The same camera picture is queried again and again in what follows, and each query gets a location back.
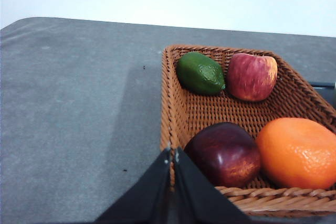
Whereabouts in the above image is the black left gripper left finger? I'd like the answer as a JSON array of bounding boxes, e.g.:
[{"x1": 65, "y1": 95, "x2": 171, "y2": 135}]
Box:
[{"x1": 96, "y1": 147, "x2": 172, "y2": 224}]

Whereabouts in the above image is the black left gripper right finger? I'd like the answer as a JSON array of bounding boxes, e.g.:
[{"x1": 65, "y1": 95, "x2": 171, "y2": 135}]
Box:
[{"x1": 174, "y1": 147, "x2": 250, "y2": 224}]

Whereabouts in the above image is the dark red apple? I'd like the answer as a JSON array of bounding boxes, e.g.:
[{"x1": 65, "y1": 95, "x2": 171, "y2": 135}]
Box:
[{"x1": 184, "y1": 122, "x2": 261, "y2": 188}]

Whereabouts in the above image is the orange fruit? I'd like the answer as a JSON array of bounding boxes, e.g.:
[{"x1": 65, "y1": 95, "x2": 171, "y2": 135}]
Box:
[{"x1": 256, "y1": 118, "x2": 336, "y2": 189}]

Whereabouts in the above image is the green avocado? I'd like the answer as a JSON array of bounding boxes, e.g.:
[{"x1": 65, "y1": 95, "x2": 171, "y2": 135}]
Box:
[{"x1": 176, "y1": 52, "x2": 226, "y2": 94}]

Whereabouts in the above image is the red yellow apple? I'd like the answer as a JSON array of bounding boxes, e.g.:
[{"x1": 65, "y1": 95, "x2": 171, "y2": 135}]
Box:
[{"x1": 226, "y1": 53, "x2": 278, "y2": 101}]

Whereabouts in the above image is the dark teal tray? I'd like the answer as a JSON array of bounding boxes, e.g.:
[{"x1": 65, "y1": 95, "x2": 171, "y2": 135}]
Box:
[{"x1": 309, "y1": 81, "x2": 336, "y2": 108}]

